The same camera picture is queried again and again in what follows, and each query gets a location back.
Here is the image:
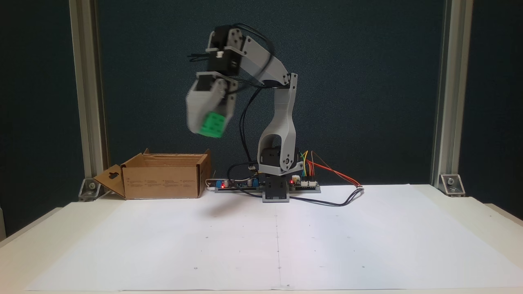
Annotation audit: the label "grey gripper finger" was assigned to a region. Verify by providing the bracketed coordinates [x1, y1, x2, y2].
[221, 82, 238, 122]
[186, 90, 218, 134]

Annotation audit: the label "green die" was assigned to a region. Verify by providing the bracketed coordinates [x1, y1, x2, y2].
[199, 112, 228, 138]

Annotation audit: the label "open cardboard box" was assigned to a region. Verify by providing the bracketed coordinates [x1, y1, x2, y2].
[93, 148, 212, 200]

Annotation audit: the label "blue power board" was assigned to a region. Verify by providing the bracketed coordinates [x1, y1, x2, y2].
[214, 176, 265, 193]

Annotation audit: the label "black cable bundle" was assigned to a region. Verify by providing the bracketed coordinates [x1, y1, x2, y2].
[226, 24, 286, 197]

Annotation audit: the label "yellow and green jumper wires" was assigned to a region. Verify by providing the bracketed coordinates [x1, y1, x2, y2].
[298, 149, 318, 181]

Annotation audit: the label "aluminium frame post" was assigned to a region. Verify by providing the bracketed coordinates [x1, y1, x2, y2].
[430, 0, 475, 180]
[69, 0, 110, 180]

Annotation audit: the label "red and orange wires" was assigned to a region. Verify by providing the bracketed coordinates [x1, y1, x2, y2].
[306, 150, 363, 189]

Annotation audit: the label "metal corner bracket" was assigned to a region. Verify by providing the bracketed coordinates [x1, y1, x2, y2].
[439, 174, 466, 196]
[78, 177, 102, 201]

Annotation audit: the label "black cable with white connector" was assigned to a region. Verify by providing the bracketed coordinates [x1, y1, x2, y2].
[227, 186, 365, 207]

